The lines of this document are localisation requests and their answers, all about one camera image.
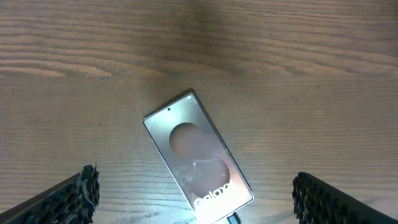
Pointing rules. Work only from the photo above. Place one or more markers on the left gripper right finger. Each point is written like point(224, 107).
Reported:
point(315, 201)

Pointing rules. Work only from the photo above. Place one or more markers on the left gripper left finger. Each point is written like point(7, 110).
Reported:
point(72, 201)

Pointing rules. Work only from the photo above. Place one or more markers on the Galaxy S25 Ultra smartphone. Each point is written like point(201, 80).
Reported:
point(198, 159)

